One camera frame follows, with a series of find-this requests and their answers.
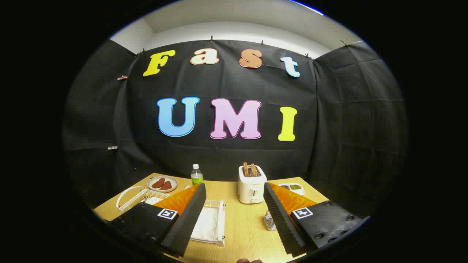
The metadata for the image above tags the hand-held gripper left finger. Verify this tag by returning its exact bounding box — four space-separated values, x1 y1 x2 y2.
108 183 207 258

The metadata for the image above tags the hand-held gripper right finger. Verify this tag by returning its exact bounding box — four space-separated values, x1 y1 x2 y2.
263 182 364 258

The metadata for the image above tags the metal wire basket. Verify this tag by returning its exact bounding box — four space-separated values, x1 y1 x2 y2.
264 210 278 231

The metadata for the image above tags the white wire dish rack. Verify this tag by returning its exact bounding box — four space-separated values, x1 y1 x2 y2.
116 186 226 247

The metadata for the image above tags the white divided bean dish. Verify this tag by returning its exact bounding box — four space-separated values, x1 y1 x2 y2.
278 183 306 196

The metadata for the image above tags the small round food plate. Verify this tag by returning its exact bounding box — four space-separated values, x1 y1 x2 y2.
147 176 178 193

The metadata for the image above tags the green label drink bottle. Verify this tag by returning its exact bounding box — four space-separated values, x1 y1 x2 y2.
190 164 204 186

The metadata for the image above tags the white toaster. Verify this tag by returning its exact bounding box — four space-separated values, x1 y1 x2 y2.
238 164 267 204

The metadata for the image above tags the black backdrop cloth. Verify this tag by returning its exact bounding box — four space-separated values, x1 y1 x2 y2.
62 38 408 220

